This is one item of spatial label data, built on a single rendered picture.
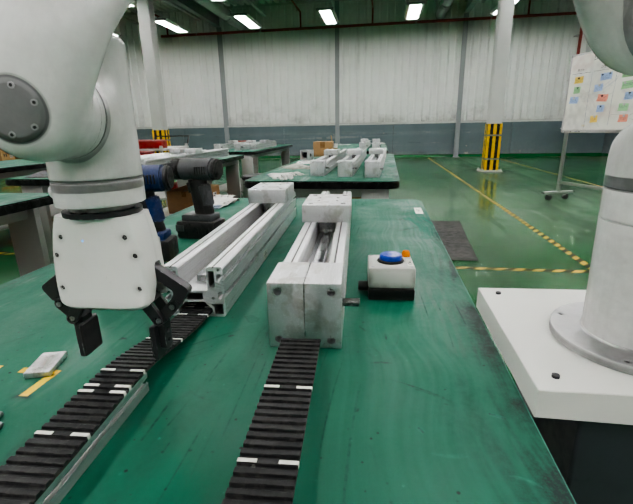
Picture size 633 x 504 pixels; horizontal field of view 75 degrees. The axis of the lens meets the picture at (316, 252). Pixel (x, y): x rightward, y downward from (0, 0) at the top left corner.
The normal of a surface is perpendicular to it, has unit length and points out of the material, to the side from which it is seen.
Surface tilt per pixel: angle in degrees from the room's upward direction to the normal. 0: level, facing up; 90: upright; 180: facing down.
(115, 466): 0
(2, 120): 94
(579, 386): 1
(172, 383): 0
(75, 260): 90
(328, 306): 90
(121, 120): 92
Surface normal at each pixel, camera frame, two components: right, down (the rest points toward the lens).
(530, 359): -0.04, -0.96
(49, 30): 0.28, 0.24
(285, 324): -0.10, 0.29
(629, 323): -0.79, 0.20
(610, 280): -0.97, 0.10
